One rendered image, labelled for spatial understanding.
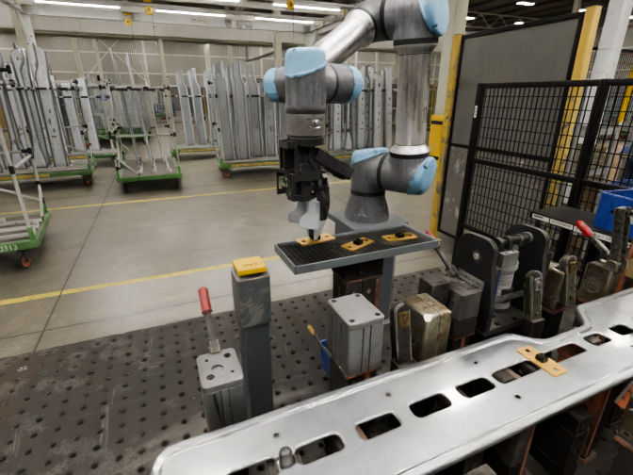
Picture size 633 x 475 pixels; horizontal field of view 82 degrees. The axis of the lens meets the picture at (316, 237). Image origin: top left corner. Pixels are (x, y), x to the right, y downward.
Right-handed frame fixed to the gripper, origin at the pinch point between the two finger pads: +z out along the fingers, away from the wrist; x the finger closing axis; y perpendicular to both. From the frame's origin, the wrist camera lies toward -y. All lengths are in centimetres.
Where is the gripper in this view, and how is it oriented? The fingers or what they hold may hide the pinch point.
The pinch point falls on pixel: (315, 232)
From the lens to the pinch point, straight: 79.2
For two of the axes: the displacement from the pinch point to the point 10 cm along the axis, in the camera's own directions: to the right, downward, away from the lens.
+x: 5.3, 3.1, -7.9
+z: 0.0, 9.3, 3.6
